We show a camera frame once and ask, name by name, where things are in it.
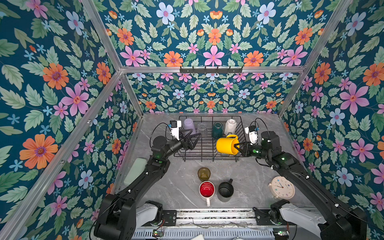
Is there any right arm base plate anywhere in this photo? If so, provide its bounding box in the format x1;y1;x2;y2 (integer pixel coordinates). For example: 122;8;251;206
253;207;287;226

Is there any white mug red interior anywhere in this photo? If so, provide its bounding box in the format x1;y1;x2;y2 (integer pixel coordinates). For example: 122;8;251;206
199;181;216;207

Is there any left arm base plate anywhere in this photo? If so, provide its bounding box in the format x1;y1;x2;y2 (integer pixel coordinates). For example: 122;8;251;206
155;210;178;227

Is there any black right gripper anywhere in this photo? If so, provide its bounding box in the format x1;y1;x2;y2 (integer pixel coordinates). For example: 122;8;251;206
233;141;271;162

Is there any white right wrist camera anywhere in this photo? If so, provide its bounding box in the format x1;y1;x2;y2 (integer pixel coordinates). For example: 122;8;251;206
245;125;259;145

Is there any clear drinking glass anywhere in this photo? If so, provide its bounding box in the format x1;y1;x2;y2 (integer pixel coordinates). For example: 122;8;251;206
197;123;208;138

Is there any black wire dish rack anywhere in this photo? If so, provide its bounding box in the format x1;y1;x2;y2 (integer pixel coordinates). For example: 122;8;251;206
174;115;246;162

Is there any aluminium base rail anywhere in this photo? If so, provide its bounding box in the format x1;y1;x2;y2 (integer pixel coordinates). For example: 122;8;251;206
95;207;340;230

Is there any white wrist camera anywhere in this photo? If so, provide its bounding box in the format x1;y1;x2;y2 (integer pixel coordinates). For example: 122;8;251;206
245;125;259;145
169;120;182;140

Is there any dark wall hook rail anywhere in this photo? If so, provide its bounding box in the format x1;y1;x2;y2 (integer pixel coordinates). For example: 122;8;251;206
179;66;243;75

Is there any green mug cream interior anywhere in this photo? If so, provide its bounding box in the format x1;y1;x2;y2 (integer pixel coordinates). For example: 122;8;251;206
212;122;223;140

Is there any black mug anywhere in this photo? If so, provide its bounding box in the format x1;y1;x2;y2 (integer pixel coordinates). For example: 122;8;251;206
218;179;234;203

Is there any round pink wall clock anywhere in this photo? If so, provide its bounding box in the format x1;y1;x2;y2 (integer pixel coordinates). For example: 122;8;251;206
268;177;296;200

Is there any olive textured glass tumbler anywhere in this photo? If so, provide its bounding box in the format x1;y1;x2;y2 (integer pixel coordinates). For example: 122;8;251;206
198;167;211;182

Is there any white ceramic mug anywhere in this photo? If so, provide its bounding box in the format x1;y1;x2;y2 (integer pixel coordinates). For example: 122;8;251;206
224;119;237;136

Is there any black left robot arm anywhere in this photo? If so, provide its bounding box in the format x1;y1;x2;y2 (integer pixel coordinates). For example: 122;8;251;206
94;130;201;240

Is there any pale green sponge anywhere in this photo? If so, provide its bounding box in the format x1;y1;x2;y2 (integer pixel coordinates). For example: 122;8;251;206
124;158;148;187

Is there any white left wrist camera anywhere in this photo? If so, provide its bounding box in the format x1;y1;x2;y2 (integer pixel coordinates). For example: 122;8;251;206
169;120;182;140

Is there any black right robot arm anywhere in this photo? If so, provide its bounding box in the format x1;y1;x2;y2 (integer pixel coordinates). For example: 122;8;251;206
233;131;368;240

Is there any yellow mug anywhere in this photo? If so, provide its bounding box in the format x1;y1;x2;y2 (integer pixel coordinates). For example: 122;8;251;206
216;135;239;155

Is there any lilac plastic cup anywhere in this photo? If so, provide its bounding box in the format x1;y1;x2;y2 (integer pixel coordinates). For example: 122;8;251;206
183;118;196;135

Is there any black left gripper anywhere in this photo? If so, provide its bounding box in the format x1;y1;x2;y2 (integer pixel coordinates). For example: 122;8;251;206
162;127;201;161

